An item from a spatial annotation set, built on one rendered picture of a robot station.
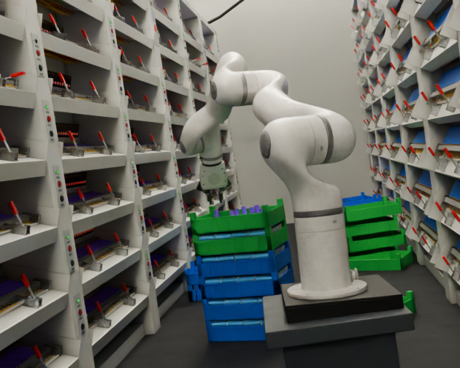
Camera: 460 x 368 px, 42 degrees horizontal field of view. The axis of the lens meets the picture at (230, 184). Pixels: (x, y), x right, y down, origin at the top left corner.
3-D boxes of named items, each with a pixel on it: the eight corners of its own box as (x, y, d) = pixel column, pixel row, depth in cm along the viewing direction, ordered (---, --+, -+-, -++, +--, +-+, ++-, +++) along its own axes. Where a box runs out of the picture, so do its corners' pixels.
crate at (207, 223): (285, 218, 225) (282, 197, 225) (269, 227, 207) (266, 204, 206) (213, 225, 237) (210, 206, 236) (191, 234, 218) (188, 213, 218)
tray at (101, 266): (140, 259, 239) (144, 225, 238) (79, 299, 180) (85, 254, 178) (92, 251, 242) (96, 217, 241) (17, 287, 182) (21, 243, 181)
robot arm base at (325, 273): (354, 279, 154) (346, 208, 154) (377, 293, 135) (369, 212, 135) (281, 288, 153) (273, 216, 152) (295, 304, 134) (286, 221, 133)
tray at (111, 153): (125, 165, 237) (129, 131, 236) (59, 174, 178) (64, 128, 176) (77, 158, 240) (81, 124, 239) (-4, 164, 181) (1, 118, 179)
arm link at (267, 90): (299, 176, 140) (359, 169, 145) (306, 128, 134) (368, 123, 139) (226, 102, 181) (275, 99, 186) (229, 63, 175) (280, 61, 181)
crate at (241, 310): (297, 301, 227) (294, 280, 226) (282, 317, 208) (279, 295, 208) (225, 304, 238) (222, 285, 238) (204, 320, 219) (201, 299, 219)
